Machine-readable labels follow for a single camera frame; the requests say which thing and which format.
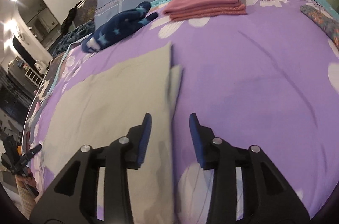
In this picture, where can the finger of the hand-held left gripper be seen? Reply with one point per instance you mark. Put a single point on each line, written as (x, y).
(31, 152)

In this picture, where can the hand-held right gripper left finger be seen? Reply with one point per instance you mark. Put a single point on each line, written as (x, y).
(144, 139)

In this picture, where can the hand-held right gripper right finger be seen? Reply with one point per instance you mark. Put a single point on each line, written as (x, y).
(196, 139)

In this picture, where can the grey-green long-sleeve shirt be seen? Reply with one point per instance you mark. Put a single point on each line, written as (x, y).
(119, 96)

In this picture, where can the person's left hand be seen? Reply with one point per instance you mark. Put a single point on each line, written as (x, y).
(25, 183)

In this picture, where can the white shelf rack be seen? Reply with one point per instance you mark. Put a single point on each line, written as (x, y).
(34, 75)

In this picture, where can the purple floral bedsheet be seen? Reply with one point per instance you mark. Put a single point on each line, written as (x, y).
(251, 81)

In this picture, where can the white cat figurine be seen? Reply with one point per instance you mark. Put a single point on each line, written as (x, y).
(41, 65)

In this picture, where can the navy star-print fleece garment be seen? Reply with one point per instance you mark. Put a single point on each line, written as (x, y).
(119, 25)

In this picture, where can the teal fleece blanket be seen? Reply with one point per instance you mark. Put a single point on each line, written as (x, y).
(76, 33)

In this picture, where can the folded pink cloth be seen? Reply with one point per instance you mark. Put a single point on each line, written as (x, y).
(206, 2)

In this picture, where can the black clothing heap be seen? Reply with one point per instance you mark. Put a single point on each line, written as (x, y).
(71, 14)

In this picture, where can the dark printed bedsheet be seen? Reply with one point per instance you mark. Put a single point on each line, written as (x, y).
(88, 6)

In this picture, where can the multicolour patterned cloth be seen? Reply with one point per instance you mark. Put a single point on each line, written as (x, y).
(320, 20)

